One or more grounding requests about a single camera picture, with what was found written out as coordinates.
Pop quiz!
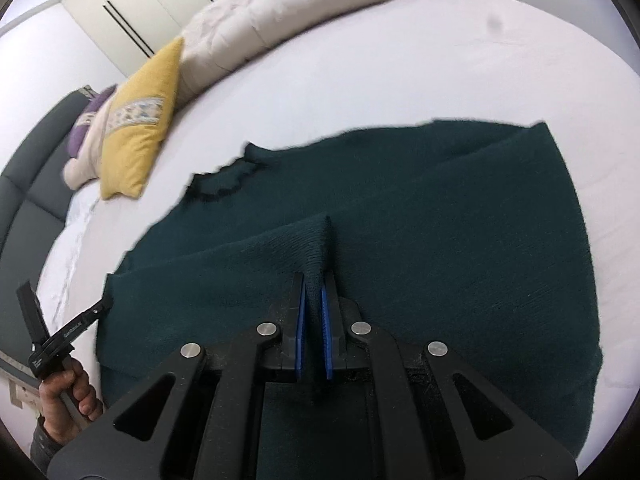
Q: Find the person's left hand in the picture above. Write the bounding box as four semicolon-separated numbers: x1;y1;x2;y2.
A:
38;357;104;447

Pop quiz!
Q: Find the beige pillow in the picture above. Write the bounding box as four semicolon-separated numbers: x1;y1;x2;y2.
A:
62;105;117;192

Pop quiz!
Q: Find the person's left forearm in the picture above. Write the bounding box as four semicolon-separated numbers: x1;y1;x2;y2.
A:
29;417;77;465

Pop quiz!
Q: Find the yellow patterned pillow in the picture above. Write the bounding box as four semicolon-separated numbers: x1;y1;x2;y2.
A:
99;36;186;201

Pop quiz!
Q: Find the purple pillow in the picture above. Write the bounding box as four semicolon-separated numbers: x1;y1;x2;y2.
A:
65;85;119;159

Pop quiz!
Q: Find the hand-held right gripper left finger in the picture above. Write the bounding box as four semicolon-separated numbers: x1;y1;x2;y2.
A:
47;272;306;480

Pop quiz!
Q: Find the beige wall socket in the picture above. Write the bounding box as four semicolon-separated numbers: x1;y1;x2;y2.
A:
7;379;40;407

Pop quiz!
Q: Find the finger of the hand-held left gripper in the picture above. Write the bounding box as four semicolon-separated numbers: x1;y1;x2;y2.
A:
61;296;114;342
16;283;49;347

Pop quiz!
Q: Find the white bed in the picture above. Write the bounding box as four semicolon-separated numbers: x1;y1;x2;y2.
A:
35;0;640;466

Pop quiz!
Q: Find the beige duvet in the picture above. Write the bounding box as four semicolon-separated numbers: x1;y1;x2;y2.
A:
172;0;518;108

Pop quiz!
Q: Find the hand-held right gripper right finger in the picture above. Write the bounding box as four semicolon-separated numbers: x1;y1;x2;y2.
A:
320;269;579;480

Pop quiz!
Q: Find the dark green knit sweater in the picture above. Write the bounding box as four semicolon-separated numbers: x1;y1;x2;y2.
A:
95;119;603;480

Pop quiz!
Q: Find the grey padded headboard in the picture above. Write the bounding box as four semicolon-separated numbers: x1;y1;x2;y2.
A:
0;91;93;376

